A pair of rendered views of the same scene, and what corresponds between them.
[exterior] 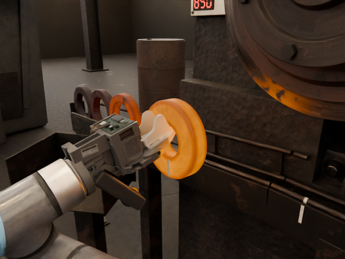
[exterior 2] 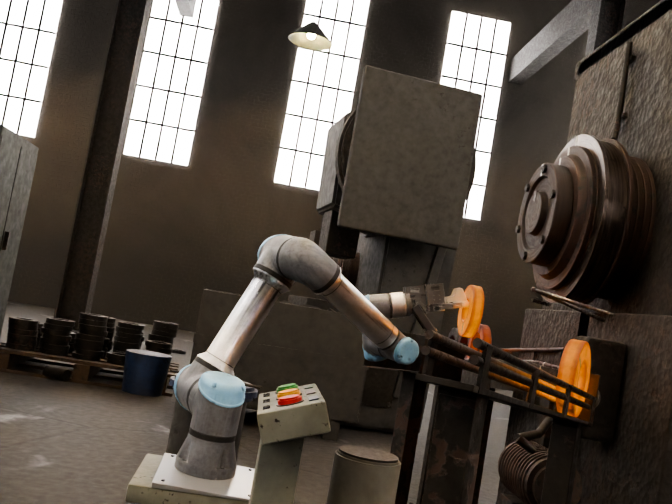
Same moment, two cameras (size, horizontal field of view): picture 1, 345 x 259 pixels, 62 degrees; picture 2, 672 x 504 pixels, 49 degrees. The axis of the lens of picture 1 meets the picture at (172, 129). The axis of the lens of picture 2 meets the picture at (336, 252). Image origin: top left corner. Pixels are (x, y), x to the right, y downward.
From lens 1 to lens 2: 181 cm
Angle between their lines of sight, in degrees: 43
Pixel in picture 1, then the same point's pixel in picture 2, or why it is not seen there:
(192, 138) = (473, 301)
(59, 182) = (396, 297)
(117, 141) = (429, 289)
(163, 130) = (460, 298)
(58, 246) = not seen: hidden behind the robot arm
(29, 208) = (380, 301)
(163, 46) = not seen: hidden behind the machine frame
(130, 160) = (434, 303)
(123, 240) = not seen: outside the picture
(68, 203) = (396, 308)
